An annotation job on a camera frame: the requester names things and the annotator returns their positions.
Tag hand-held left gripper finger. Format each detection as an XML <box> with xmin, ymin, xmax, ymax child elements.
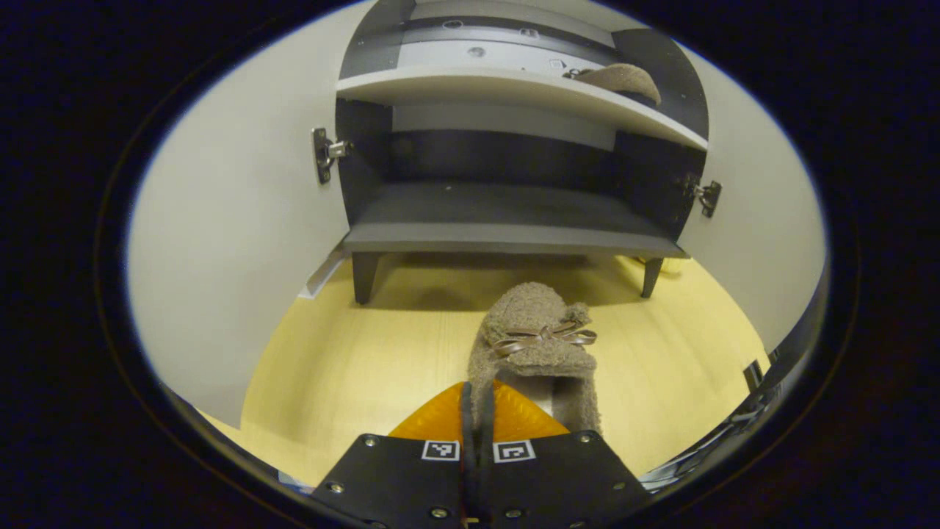
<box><xmin>477</xmin><ymin>378</ymin><xmax>654</xmax><ymax>529</ymax></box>
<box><xmin>308</xmin><ymin>381</ymin><xmax>478</xmax><ymax>529</ymax></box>

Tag brown fuzzy shoe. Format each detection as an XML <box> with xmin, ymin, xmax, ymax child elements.
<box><xmin>466</xmin><ymin>281</ymin><xmax>603</xmax><ymax>436</ymax></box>
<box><xmin>562</xmin><ymin>63</ymin><xmax>662</xmax><ymax>106</ymax></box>

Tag white and grey shoe cabinet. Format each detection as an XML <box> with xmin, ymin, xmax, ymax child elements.
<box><xmin>334</xmin><ymin>0</ymin><xmax>712</xmax><ymax>306</ymax></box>

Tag white cabinet door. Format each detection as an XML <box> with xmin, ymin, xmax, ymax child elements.
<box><xmin>676</xmin><ymin>40</ymin><xmax>827</xmax><ymax>353</ymax></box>
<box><xmin>126</xmin><ymin>4</ymin><xmax>379</xmax><ymax>429</ymax></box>

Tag metal door hinge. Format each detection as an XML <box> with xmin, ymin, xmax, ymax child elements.
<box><xmin>683</xmin><ymin>175</ymin><xmax>723</xmax><ymax>218</ymax></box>
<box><xmin>312</xmin><ymin>128</ymin><xmax>350</xmax><ymax>184</ymax></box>

